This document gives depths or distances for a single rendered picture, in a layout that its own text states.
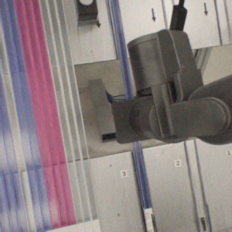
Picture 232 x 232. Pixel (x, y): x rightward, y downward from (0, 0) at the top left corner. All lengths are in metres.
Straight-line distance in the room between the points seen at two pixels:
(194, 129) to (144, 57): 0.10
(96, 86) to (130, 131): 0.54
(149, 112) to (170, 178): 0.26
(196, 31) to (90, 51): 0.22
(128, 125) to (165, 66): 0.13
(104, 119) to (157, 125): 0.51
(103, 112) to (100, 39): 0.36
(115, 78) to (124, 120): 0.64
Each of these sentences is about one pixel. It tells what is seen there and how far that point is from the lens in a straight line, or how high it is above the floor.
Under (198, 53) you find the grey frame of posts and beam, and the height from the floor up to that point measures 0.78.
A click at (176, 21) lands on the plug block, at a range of 0.39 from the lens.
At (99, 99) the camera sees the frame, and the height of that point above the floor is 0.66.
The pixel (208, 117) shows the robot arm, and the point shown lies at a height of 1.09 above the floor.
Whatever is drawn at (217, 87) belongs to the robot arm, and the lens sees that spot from 0.24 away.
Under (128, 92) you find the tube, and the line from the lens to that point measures 0.48.
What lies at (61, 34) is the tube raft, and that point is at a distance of 0.49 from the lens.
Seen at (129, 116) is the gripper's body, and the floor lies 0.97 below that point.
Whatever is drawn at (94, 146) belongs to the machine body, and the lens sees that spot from 0.78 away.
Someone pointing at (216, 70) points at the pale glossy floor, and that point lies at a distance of 2.24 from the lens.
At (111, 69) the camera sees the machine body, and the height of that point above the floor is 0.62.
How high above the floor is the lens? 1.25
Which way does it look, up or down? 48 degrees down
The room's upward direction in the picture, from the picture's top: straight up
